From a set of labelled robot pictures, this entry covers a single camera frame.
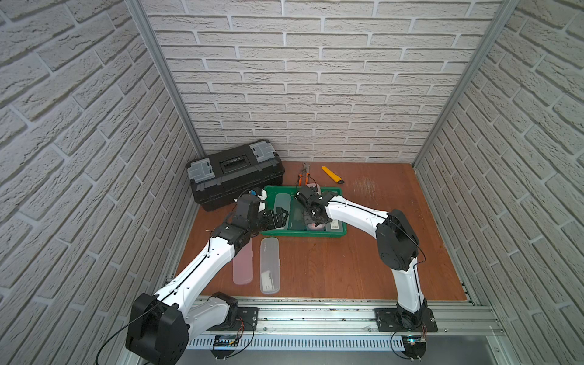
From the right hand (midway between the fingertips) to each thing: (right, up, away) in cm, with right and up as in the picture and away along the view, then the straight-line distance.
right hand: (316, 216), depth 94 cm
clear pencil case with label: (-19, -18, -9) cm, 27 cm away
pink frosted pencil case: (-29, -18, -9) cm, 35 cm away
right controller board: (+29, -38, -24) cm, 54 cm away
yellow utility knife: (+12, +17, +20) cm, 28 cm away
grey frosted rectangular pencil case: (+7, -4, -4) cm, 9 cm away
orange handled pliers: (-4, +21, +21) cm, 30 cm away
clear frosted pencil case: (-14, +6, +8) cm, 18 cm away
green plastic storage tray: (+3, +6, -31) cm, 32 cm away
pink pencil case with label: (-2, -4, -2) cm, 5 cm away
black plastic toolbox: (-41, +15, -4) cm, 43 cm away
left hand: (-13, +3, -13) cm, 19 cm away
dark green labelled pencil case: (-8, -2, +1) cm, 9 cm away
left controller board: (-31, -39, -23) cm, 55 cm away
